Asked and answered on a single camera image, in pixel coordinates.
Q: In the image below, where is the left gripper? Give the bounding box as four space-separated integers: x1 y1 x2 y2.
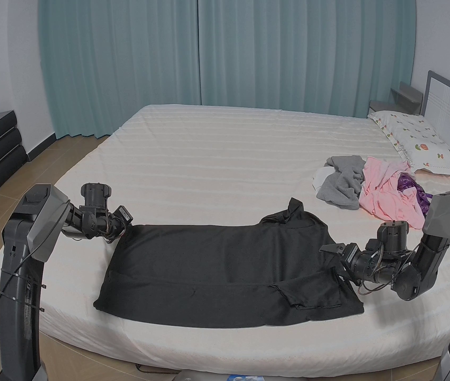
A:
104 219 126 246

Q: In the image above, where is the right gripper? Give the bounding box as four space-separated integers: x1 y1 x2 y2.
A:
319 244 384 285

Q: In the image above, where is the black T-shirt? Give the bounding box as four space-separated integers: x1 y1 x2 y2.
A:
93 198 364 328

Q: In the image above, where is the bed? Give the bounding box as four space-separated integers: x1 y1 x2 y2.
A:
0 70 450 374

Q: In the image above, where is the grey knitted garment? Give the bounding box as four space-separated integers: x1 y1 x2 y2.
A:
315 155 366 210

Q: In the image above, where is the pink garment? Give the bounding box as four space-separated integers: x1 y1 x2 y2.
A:
359 157 426 229

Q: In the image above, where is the white garment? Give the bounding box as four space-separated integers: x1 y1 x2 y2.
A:
313 168 330 191

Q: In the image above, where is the purple garment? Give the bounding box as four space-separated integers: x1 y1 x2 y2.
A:
397 173 432 215

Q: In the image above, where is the white printed pillow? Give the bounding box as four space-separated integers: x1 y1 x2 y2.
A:
368 110 450 174

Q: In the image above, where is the grey bedside table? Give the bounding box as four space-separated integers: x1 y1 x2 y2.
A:
369 82 423 115

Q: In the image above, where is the blue-green curtain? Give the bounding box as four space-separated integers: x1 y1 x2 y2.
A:
38 0 415 139

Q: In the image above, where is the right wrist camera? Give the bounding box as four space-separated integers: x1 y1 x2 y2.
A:
339 243 359 267

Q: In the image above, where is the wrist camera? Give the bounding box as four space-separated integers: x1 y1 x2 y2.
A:
113 206 134 228
339 243 359 267

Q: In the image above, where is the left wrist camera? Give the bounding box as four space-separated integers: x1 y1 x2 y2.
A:
113 206 134 228

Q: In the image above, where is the black cable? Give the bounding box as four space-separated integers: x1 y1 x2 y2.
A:
135 364 184 373

